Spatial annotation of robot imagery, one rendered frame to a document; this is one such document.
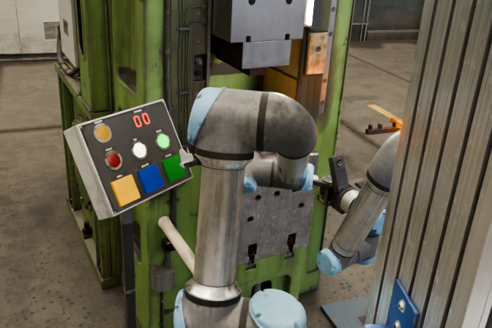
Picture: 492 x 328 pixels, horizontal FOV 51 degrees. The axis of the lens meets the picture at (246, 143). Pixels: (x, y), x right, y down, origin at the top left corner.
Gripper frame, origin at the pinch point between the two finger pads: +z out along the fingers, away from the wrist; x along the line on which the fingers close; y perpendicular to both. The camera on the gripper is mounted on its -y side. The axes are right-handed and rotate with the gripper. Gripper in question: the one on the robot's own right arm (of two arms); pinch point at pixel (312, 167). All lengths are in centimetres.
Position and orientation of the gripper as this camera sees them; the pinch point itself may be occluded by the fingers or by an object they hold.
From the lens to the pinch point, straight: 175.2
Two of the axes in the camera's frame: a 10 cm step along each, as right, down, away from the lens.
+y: -0.6, 9.2, 3.9
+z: -4.7, -3.7, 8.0
